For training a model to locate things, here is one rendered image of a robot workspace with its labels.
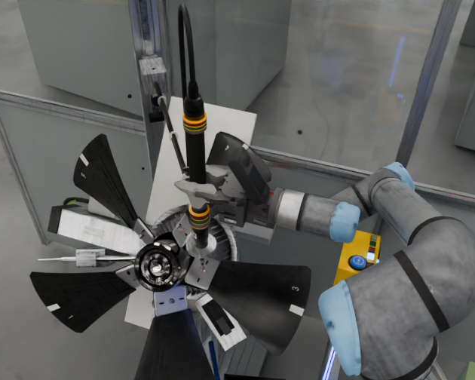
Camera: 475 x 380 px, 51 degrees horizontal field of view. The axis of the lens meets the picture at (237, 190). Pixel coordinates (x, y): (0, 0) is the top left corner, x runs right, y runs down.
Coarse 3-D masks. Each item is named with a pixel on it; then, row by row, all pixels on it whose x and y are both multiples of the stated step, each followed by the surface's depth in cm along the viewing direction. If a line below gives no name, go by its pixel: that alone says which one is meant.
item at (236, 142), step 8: (216, 136) 126; (224, 136) 124; (232, 136) 122; (216, 144) 125; (224, 144) 123; (232, 144) 121; (240, 144) 119; (216, 152) 124; (248, 152) 117; (208, 160) 126; (216, 160) 123; (224, 160) 121; (256, 160) 115; (264, 168) 113; (264, 176) 112; (216, 208) 115
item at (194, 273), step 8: (192, 264) 122; (200, 264) 122; (208, 264) 123; (216, 264) 123; (192, 272) 120; (200, 272) 121; (208, 272) 121; (192, 280) 119; (200, 280) 119; (208, 280) 119
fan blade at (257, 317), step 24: (240, 264) 123; (264, 264) 123; (216, 288) 117; (240, 288) 118; (264, 288) 119; (288, 288) 119; (240, 312) 115; (264, 312) 115; (288, 312) 116; (264, 336) 113; (288, 336) 114
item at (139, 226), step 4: (136, 220) 122; (140, 220) 121; (136, 224) 124; (140, 224) 122; (136, 228) 126; (140, 228) 124; (144, 228) 121; (136, 232) 128; (140, 232) 125; (144, 232) 123; (148, 232) 121; (144, 236) 125; (148, 236) 122; (152, 236) 120; (144, 240) 126; (148, 240) 124; (152, 240) 121
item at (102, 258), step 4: (72, 256) 138; (100, 256) 135; (104, 256) 135; (108, 256) 134; (112, 256) 134; (116, 256) 134; (120, 256) 134; (124, 256) 133; (128, 256) 133; (132, 256) 133; (40, 260) 140; (44, 260) 140; (48, 260) 139; (52, 260) 139; (56, 260) 139; (60, 260) 138; (64, 260) 138; (68, 260) 137; (72, 260) 137; (96, 260) 135; (100, 260) 135; (104, 260) 134; (108, 260) 134; (112, 260) 134; (116, 260) 134; (120, 260) 134; (124, 260) 133; (128, 260) 133; (132, 260) 133
